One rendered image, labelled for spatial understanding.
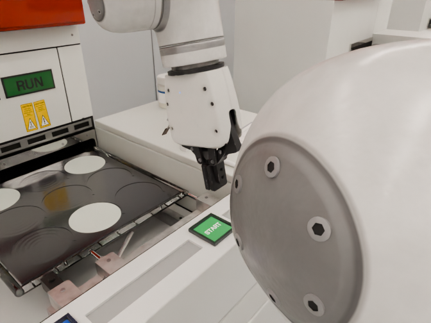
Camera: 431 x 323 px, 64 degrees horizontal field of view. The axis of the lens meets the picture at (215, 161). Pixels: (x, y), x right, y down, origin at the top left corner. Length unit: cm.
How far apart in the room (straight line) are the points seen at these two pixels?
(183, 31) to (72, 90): 62
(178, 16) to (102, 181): 52
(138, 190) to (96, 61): 208
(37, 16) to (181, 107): 51
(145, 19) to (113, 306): 34
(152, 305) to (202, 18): 35
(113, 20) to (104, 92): 247
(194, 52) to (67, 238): 43
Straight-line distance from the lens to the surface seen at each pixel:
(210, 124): 44
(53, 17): 91
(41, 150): 99
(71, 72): 100
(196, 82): 44
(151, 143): 86
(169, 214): 79
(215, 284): 54
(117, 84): 293
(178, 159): 80
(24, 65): 94
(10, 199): 86
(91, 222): 72
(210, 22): 44
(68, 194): 83
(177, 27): 43
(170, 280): 49
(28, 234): 74
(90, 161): 95
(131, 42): 297
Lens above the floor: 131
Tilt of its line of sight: 28 degrees down
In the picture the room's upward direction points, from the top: straight up
